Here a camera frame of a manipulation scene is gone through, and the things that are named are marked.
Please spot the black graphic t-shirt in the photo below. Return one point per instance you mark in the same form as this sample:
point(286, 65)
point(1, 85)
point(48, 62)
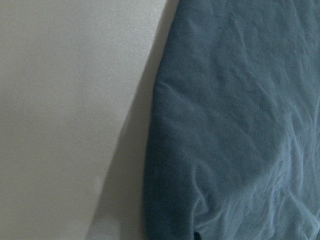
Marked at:
point(233, 151)

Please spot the brown paper table cover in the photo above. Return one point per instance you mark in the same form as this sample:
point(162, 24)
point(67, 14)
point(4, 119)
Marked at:
point(76, 82)

